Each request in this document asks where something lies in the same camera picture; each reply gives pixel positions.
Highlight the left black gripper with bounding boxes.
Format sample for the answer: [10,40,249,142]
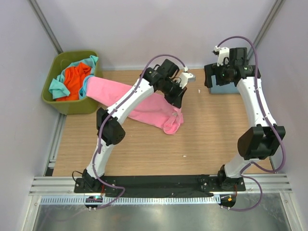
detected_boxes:
[158,79,186,108]

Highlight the pink t shirt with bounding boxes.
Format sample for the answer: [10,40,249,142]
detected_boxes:
[86,77,184,135]

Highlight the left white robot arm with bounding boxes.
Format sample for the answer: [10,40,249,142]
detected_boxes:
[74,59,195,193]

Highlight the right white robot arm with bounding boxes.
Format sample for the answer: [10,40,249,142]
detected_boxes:
[204,46,286,191]

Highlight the folded grey-blue t shirt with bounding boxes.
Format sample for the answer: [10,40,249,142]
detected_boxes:
[209,76,240,94]

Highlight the green plastic bin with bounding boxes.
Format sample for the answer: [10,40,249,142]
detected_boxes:
[41,50,99,115]

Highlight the orange t shirt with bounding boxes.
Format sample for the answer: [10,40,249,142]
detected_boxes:
[55,63,91,101]

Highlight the teal t shirt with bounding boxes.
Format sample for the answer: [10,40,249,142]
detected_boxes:
[49,55,99,100]

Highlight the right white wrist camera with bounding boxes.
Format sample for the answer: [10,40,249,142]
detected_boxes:
[213,46,230,66]

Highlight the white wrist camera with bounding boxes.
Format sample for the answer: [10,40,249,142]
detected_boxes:
[179,71,196,88]
[213,46,230,66]

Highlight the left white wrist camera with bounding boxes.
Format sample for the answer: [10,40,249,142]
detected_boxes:
[179,71,196,88]

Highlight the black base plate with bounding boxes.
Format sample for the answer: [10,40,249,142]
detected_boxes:
[73,174,246,199]

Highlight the aluminium frame rail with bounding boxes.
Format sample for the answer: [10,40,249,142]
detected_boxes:
[29,174,293,195]

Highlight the white slotted cable duct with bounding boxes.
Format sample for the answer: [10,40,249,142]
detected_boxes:
[40,194,220,206]

